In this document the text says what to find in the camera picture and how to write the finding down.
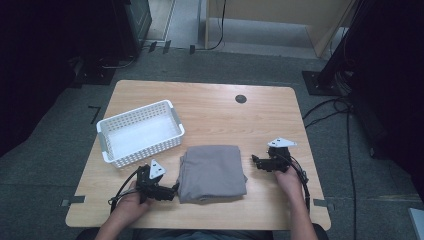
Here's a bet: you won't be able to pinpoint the white perforated plastic basket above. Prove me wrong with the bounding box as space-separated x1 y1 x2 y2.
96 99 186 169

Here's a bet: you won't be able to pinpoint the black stand with base plate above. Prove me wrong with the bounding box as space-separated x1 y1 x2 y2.
301 0 371 98

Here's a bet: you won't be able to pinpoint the black flat stand base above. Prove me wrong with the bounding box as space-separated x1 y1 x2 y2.
73 58 117 86

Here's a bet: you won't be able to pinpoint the pale flat object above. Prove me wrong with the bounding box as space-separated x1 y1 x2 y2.
408 207 424 240

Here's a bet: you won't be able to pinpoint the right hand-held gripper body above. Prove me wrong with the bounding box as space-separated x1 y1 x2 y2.
260 137 298 174

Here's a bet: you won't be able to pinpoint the person's left hand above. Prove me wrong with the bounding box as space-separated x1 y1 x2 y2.
113 180 153 218

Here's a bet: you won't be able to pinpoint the black floor tape corner mark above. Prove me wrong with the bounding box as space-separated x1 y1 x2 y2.
87 105 102 125

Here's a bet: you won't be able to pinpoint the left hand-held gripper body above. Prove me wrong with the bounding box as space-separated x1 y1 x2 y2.
134 159 172 204

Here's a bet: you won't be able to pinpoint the dark equipment cabinet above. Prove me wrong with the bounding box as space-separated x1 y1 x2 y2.
111 0 153 58

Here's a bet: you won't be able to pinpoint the grey cloth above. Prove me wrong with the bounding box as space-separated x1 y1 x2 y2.
177 144 249 205

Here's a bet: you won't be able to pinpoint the black hanging cable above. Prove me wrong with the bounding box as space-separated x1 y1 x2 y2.
195 0 228 52

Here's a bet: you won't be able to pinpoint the grey tape strip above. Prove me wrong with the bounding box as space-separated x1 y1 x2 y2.
313 198 335 212
60 195 86 208

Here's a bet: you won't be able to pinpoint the light wooden furniture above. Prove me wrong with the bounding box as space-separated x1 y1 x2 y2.
204 0 357 58

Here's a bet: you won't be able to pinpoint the person's right hand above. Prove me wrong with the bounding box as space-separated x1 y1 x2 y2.
274 165 304 198

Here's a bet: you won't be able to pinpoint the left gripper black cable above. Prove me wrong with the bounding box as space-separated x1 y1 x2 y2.
107 165 144 214

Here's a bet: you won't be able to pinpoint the black floor cables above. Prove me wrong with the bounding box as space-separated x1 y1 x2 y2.
301 95 358 240

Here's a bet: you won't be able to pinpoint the dark curtain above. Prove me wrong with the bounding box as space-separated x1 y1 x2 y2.
346 0 424 201
0 0 116 158

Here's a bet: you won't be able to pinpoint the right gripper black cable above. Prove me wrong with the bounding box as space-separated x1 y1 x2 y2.
289 156 312 212

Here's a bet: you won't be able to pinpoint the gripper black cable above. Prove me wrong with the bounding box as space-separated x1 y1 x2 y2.
289 156 312 212
107 165 144 214

